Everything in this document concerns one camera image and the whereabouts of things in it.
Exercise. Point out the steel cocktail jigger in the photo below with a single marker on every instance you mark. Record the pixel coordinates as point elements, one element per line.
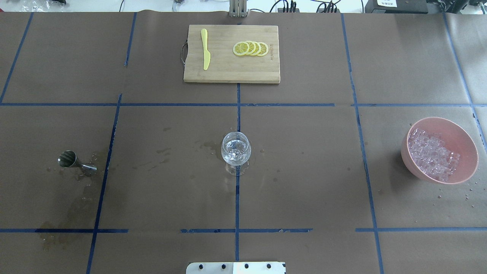
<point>69,158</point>

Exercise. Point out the clear wine glass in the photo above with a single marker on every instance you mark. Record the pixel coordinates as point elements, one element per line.
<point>236,152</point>

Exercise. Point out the clear ice cubes pile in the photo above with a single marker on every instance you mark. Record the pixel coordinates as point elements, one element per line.
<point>430,154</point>

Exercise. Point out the bamboo cutting board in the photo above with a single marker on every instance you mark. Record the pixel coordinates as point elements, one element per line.
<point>226,67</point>

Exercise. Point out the yellow plastic knife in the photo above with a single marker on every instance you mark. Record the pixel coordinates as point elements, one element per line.
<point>206,54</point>

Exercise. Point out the black power box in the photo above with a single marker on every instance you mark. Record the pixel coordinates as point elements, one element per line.
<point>396,6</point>

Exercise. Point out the pink bowl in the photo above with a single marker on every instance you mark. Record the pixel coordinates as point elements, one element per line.
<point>456,139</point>

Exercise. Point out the clear plastic bag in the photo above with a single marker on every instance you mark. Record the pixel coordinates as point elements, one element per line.
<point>42,5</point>

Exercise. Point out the aluminium frame post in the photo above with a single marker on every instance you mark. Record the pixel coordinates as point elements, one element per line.
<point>238,8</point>

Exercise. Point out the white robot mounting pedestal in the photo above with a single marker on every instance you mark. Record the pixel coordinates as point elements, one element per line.
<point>252,267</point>

